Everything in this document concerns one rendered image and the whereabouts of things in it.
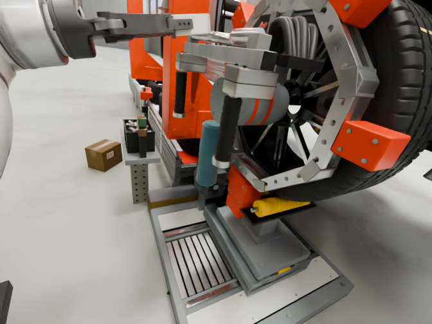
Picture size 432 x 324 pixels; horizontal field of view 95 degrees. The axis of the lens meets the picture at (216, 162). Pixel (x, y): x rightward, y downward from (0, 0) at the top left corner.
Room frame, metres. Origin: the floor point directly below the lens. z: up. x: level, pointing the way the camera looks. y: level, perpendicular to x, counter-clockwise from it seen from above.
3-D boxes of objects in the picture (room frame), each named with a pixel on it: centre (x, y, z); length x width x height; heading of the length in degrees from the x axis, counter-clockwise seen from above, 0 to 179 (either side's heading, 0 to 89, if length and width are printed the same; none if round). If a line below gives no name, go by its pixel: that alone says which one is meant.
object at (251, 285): (0.78, -0.26, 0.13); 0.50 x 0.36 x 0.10; 30
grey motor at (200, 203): (1.05, -0.10, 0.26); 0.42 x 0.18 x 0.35; 120
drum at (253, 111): (0.62, -0.07, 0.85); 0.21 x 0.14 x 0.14; 120
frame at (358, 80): (0.66, -0.13, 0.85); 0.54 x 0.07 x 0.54; 30
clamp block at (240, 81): (0.41, -0.04, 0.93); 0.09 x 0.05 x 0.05; 120
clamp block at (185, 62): (0.70, 0.13, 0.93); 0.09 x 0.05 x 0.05; 120
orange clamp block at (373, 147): (0.39, -0.29, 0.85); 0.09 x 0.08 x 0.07; 30
